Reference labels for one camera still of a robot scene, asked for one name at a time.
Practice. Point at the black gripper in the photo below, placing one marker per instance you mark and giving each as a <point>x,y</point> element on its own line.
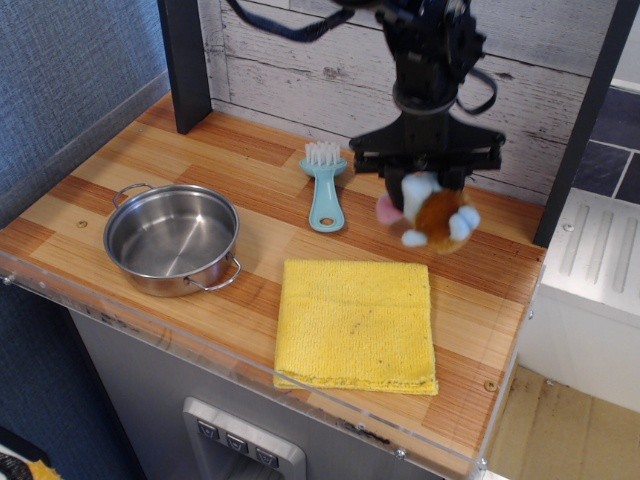
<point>438,143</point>

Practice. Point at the blue and brown plush toy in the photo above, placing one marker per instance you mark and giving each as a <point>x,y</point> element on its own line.
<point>441,219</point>

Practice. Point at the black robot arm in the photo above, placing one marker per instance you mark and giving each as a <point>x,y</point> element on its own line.
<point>435,46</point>

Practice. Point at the yellow folded towel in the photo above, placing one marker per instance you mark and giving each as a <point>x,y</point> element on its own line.
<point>355,325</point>

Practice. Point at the grey toy fridge cabinet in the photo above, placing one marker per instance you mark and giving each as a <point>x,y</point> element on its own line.
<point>148,370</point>

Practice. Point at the light blue dish brush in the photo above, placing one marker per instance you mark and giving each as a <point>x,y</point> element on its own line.
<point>323,162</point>

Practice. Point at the white ridged side counter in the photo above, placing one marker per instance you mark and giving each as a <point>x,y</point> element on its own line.
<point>583,326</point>

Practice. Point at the stainless steel pot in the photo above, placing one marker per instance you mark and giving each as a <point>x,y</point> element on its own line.
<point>173,240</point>

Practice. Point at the silver dispenser button panel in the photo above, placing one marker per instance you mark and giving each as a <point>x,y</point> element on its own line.
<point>228,447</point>

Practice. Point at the clear acrylic edge guard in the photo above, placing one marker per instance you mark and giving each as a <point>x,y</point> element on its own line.
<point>476,315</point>

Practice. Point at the yellow black object corner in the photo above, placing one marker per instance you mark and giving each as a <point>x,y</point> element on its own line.
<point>17,467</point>

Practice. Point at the black right shelf post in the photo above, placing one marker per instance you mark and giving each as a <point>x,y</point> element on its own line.
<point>607,61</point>

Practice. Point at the black shelf post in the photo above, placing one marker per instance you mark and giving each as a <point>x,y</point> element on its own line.
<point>607,61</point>
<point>186,63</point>

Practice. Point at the black left shelf post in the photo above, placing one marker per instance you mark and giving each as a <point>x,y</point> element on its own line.
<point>186,63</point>

